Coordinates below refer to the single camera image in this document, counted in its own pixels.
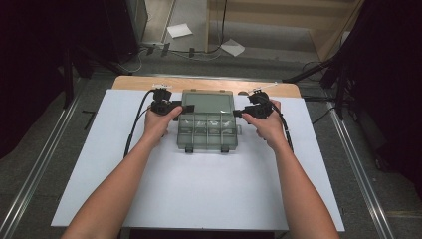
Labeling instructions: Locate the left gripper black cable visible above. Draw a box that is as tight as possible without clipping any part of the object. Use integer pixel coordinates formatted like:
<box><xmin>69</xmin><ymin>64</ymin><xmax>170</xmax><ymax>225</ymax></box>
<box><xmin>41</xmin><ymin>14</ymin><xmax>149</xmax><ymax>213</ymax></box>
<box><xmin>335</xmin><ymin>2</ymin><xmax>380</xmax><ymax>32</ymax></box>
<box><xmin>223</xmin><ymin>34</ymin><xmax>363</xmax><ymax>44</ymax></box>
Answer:
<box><xmin>122</xmin><ymin>88</ymin><xmax>157</xmax><ymax>159</ymax></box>

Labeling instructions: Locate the wooden table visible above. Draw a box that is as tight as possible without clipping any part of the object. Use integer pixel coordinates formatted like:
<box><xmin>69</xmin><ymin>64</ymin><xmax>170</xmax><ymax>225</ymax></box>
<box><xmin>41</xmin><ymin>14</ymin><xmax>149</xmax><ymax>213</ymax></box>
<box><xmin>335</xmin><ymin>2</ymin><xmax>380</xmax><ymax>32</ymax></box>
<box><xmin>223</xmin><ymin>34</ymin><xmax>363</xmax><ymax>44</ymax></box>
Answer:
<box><xmin>111</xmin><ymin>75</ymin><xmax>303</xmax><ymax>100</ymax></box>

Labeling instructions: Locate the black hanging cable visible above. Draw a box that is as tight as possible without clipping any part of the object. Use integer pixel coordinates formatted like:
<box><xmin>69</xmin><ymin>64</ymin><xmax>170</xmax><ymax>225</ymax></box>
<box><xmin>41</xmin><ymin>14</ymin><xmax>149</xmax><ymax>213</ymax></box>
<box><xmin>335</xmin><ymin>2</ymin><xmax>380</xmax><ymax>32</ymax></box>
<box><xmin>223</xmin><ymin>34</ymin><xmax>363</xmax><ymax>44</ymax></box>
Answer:
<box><xmin>168</xmin><ymin>0</ymin><xmax>231</xmax><ymax>60</ymax></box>

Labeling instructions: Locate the black angled bar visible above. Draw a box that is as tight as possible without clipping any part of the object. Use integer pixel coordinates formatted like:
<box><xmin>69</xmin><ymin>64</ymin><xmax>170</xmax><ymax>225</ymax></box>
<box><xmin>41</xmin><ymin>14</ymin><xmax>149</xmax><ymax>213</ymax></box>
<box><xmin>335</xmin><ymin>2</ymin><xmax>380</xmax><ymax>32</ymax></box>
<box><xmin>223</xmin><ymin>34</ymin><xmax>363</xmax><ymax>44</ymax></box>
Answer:
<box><xmin>82</xmin><ymin>110</ymin><xmax>98</xmax><ymax>131</ymax></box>

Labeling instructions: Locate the metal floor rail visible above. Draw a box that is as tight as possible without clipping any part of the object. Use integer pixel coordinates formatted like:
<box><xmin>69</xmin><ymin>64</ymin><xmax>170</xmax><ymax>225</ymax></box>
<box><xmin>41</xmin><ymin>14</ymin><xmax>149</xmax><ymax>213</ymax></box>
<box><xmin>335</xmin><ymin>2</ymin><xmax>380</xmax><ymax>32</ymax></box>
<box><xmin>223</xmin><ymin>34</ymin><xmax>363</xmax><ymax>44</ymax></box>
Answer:
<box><xmin>325</xmin><ymin>101</ymin><xmax>396</xmax><ymax>239</ymax></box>
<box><xmin>0</xmin><ymin>95</ymin><xmax>83</xmax><ymax>239</ymax></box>

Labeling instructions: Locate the black cabinet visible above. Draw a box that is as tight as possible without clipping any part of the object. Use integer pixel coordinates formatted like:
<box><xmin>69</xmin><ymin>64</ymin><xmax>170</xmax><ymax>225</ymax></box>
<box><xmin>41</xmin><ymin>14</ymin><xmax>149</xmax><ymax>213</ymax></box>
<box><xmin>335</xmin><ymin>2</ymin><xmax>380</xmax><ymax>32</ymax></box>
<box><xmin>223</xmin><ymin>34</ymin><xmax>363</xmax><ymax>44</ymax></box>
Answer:
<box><xmin>102</xmin><ymin>0</ymin><xmax>149</xmax><ymax>65</ymax></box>

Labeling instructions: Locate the black metal stand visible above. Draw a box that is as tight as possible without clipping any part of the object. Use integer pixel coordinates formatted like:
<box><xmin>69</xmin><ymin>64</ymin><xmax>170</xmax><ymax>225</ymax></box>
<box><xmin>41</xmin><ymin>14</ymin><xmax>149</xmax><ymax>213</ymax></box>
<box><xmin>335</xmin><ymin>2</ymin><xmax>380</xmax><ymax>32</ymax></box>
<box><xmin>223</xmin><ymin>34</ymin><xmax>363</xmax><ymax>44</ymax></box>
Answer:
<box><xmin>61</xmin><ymin>43</ymin><xmax>134</xmax><ymax>110</ymax></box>
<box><xmin>282</xmin><ymin>55</ymin><xmax>353</xmax><ymax>121</ymax></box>

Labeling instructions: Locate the white paper sheet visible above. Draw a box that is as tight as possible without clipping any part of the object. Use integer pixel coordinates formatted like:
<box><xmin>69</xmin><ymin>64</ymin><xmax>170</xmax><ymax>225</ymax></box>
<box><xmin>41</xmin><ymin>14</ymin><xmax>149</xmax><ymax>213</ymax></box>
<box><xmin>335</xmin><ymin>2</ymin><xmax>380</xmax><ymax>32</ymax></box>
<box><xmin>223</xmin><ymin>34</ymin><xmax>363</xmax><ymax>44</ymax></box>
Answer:
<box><xmin>166</xmin><ymin>22</ymin><xmax>194</xmax><ymax>40</ymax></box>
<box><xmin>220</xmin><ymin>38</ymin><xmax>246</xmax><ymax>58</ymax></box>

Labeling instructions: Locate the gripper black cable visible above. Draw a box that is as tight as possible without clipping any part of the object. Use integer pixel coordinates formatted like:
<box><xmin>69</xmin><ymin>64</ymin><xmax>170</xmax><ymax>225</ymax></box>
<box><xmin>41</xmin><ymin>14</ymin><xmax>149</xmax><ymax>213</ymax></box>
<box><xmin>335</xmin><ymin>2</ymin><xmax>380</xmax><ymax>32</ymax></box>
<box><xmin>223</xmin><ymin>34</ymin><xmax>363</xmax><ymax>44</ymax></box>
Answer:
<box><xmin>122</xmin><ymin>88</ymin><xmax>157</xmax><ymax>159</ymax></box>
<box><xmin>271</xmin><ymin>101</ymin><xmax>296</xmax><ymax>154</ymax></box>

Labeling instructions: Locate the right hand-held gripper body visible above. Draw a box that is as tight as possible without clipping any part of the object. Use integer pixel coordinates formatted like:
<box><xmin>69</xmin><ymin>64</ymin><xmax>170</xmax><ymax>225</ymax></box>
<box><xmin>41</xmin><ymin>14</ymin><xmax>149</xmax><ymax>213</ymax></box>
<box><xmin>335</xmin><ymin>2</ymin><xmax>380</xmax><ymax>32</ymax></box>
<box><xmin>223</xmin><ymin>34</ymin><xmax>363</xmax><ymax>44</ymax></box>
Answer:
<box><xmin>238</xmin><ymin>82</ymin><xmax>279</xmax><ymax>120</ymax></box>

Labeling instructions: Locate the power strip with plugs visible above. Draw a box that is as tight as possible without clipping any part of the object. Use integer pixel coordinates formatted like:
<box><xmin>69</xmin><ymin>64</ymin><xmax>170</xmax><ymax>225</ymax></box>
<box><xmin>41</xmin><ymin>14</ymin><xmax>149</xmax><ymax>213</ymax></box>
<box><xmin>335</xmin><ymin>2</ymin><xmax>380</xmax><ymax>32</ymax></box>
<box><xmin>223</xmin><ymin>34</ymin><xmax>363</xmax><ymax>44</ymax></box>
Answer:
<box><xmin>140</xmin><ymin>41</ymin><xmax>172</xmax><ymax>58</ymax></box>

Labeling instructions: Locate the clear grey compartment box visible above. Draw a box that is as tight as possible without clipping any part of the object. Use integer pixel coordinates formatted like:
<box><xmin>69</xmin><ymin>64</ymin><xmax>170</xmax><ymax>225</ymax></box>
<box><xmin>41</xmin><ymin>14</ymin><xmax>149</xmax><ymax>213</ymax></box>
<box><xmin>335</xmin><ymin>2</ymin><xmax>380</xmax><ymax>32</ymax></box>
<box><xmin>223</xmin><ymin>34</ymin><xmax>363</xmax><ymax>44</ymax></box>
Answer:
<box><xmin>176</xmin><ymin>88</ymin><xmax>243</xmax><ymax>154</ymax></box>

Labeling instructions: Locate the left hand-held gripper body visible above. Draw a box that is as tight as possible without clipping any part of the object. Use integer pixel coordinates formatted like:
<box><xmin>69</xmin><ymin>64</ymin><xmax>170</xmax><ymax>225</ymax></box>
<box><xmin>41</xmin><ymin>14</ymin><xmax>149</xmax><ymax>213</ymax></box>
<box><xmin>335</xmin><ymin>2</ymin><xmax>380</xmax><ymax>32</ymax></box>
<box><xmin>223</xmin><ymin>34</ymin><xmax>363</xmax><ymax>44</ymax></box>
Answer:
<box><xmin>149</xmin><ymin>83</ymin><xmax>184</xmax><ymax>118</ymax></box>

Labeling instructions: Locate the person's left hand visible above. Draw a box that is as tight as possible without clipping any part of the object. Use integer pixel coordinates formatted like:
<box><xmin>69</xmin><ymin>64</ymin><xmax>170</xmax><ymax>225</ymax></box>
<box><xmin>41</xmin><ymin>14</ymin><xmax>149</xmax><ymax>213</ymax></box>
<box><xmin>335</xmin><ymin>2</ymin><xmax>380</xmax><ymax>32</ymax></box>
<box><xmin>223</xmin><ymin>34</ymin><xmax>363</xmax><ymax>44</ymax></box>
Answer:
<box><xmin>142</xmin><ymin>105</ymin><xmax>184</xmax><ymax>144</ymax></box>

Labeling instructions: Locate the white table board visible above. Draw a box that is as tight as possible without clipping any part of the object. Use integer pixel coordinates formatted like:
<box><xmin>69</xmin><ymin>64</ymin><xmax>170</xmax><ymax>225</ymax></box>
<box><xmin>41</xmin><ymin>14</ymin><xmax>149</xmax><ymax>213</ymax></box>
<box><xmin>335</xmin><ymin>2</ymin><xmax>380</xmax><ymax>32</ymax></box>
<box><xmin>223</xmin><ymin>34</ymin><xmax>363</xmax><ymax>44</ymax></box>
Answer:
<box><xmin>51</xmin><ymin>88</ymin><xmax>345</xmax><ymax>233</ymax></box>

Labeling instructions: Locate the person's right hand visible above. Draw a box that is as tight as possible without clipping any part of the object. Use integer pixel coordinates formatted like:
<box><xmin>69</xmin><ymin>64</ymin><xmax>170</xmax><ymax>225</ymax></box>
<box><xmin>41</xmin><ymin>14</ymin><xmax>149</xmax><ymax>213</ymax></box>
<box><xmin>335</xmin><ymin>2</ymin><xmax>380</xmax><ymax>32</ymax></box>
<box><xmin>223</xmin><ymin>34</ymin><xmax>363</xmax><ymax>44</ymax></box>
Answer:
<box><xmin>240</xmin><ymin>99</ymin><xmax>291</xmax><ymax>151</ymax></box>

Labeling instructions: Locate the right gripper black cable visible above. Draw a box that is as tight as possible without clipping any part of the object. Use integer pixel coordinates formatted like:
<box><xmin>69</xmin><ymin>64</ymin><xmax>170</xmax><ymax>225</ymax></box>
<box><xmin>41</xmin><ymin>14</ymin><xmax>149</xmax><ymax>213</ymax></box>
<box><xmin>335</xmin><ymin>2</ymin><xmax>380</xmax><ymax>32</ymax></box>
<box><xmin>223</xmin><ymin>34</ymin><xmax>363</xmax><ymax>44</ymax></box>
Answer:
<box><xmin>271</xmin><ymin>101</ymin><xmax>296</xmax><ymax>154</ymax></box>

